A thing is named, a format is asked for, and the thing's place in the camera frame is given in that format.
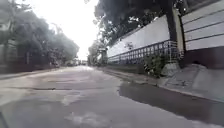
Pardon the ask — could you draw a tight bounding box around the white wall with railing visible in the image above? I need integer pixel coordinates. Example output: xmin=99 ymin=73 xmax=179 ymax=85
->
xmin=106 ymin=14 xmax=179 ymax=66

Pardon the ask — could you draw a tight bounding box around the sloped concrete pavement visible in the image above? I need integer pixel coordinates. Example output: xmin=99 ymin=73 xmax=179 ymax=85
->
xmin=99 ymin=63 xmax=224 ymax=104

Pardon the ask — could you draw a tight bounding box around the row of trees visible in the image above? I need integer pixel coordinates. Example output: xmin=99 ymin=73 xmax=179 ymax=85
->
xmin=0 ymin=0 xmax=80 ymax=73

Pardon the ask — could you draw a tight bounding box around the grey striped wall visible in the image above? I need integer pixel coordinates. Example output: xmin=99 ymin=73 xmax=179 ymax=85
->
xmin=181 ymin=0 xmax=224 ymax=70

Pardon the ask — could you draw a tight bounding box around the large dark tree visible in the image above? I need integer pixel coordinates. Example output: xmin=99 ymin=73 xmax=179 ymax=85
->
xmin=87 ymin=0 xmax=188 ymax=66

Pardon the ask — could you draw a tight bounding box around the small green bush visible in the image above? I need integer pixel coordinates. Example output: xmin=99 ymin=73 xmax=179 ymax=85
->
xmin=142 ymin=54 xmax=170 ymax=79

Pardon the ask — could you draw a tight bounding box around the grey concrete road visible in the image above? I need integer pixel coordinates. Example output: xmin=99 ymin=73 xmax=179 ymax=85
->
xmin=0 ymin=65 xmax=224 ymax=128

